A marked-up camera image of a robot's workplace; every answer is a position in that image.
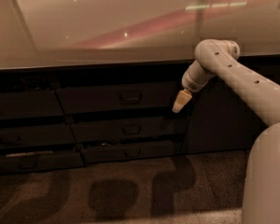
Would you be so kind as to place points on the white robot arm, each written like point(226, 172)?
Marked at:
point(219, 58)

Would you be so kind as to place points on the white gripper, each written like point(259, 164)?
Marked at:
point(190, 84)

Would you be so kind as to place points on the dark drawer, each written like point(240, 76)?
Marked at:
point(131, 151)
point(106, 98)
point(53, 160)
point(28, 104)
point(128, 128)
point(36, 136)

